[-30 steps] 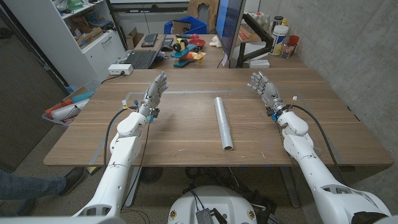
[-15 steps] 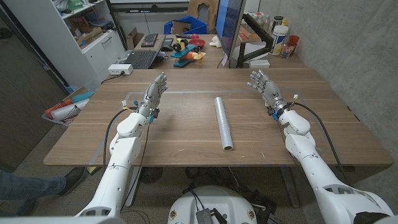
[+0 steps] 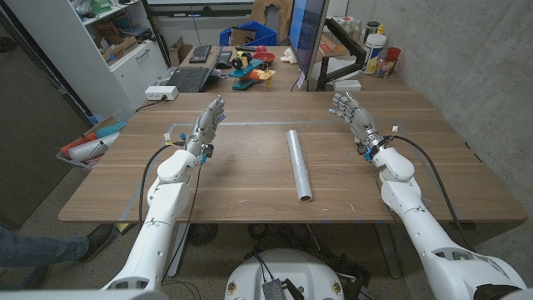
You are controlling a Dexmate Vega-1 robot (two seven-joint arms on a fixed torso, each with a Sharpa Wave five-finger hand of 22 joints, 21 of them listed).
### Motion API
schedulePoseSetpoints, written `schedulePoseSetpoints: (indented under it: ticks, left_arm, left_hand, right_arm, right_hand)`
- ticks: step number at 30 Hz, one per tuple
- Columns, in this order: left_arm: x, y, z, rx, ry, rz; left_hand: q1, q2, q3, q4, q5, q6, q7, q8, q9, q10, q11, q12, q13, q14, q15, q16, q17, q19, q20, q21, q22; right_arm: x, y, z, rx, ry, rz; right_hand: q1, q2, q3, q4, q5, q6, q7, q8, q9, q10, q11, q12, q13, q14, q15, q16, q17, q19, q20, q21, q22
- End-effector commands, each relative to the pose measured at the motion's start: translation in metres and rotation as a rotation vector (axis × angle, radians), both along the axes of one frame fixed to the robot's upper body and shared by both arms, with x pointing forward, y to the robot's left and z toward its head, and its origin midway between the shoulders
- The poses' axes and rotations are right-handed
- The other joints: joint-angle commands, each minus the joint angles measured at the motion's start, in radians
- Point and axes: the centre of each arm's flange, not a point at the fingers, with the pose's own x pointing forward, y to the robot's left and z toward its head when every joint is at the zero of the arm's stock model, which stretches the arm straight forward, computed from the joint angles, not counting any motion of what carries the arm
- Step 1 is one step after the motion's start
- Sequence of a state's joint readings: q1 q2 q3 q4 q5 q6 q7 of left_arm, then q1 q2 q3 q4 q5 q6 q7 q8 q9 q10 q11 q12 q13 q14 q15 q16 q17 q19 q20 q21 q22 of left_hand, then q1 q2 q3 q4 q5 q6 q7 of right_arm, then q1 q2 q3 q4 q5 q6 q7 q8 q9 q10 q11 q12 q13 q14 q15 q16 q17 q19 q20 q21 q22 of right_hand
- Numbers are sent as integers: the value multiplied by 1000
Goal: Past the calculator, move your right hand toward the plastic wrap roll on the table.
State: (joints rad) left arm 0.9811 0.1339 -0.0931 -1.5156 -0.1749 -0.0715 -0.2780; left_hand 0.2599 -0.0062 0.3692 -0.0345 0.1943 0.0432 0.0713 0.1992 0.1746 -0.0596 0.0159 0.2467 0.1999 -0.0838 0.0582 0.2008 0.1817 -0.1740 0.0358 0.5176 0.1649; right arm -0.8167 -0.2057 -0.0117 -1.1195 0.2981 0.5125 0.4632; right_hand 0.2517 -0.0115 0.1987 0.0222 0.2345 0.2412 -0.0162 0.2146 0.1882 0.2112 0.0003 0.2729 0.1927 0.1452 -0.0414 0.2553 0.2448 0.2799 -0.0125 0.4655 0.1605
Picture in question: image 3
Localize dark lidded jar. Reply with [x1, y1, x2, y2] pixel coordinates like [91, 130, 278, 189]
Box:
[365, 20, 381, 43]

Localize clear plastic wrap roll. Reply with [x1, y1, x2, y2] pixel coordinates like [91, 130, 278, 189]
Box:
[286, 129, 313, 203]

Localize grey table leg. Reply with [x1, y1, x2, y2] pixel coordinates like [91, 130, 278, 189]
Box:
[374, 222, 403, 279]
[167, 223, 191, 278]

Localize red bowl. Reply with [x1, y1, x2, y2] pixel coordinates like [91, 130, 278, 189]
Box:
[252, 45, 276, 64]

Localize blue plastic bin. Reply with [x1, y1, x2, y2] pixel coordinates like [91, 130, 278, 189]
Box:
[219, 20, 279, 47]

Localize black round fan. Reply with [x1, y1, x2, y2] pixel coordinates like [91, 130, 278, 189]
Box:
[186, 223, 220, 247]

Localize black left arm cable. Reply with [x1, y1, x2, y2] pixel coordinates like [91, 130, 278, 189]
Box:
[137, 141, 187, 222]

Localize open cardboard box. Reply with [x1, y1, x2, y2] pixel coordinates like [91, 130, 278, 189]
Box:
[167, 36, 193, 67]

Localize white flat box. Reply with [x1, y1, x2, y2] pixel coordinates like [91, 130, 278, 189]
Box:
[332, 79, 362, 93]

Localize person's leg in jeans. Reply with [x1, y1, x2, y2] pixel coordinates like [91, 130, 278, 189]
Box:
[0, 227, 91, 268]

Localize black keyboard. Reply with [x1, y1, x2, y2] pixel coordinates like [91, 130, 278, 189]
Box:
[188, 44, 212, 64]

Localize black shoe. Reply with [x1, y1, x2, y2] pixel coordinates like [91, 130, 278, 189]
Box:
[78, 223, 120, 263]

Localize clear bin with rolls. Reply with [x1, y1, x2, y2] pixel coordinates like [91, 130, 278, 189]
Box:
[56, 115, 128, 170]

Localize white toy figure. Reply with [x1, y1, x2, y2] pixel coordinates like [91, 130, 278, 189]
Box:
[279, 47, 298, 65]

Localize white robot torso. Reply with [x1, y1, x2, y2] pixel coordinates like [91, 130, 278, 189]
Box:
[224, 248, 346, 300]

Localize white power strip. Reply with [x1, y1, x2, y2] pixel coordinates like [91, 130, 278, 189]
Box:
[144, 85, 179, 102]

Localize cardboard box on shelf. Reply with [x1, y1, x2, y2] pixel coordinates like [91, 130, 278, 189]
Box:
[102, 35, 139, 63]

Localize stacked orange white boxes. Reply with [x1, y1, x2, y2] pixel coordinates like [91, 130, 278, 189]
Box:
[319, 32, 350, 58]

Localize orange roll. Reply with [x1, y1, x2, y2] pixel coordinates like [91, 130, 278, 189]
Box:
[60, 132, 97, 159]

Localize white plastic canister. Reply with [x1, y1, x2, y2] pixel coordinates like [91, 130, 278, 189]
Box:
[361, 32, 387, 75]

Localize white shelf cabinet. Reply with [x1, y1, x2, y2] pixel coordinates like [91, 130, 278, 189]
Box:
[3, 0, 172, 118]

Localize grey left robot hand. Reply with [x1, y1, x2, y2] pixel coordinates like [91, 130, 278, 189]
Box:
[185, 95, 227, 156]

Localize black laptop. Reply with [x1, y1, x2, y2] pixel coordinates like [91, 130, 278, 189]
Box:
[165, 45, 224, 93]

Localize black computer monitor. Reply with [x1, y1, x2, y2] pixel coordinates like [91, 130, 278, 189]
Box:
[287, 0, 330, 91]

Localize colourful toy airplane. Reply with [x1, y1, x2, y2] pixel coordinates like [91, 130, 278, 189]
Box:
[227, 50, 276, 91]

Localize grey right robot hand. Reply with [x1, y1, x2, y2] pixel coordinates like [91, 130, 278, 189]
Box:
[328, 92, 386, 155]

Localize teal roll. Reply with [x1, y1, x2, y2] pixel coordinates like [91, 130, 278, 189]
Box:
[94, 120, 127, 138]

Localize clear drinking glass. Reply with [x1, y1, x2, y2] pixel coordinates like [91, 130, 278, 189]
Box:
[376, 56, 396, 79]

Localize black power strip cable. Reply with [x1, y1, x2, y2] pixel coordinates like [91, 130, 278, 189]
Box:
[135, 96, 167, 113]

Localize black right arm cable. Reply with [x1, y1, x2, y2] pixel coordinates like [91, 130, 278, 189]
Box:
[383, 134, 475, 252]

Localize white roll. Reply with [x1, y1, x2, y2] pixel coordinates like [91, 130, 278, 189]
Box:
[67, 132, 121, 162]

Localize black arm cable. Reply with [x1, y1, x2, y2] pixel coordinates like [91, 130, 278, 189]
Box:
[137, 141, 187, 222]
[383, 134, 475, 252]

